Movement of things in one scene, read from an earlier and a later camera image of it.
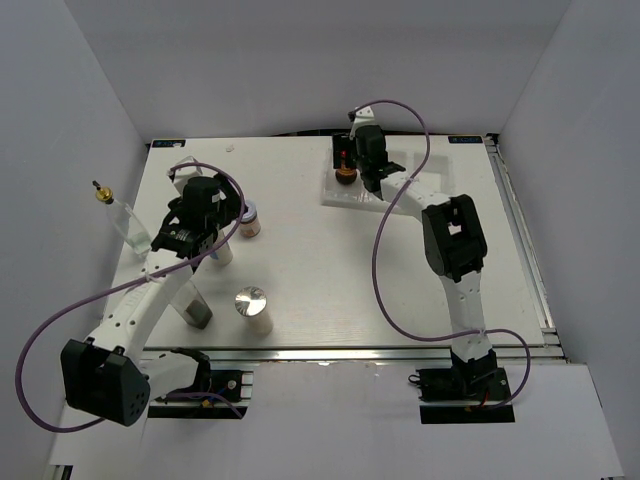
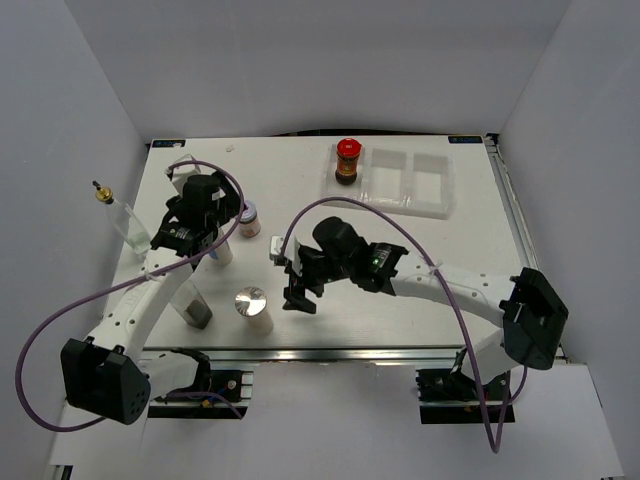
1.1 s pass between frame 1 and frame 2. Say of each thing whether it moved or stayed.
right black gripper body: moved
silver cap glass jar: stayed
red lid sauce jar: stayed
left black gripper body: stayed
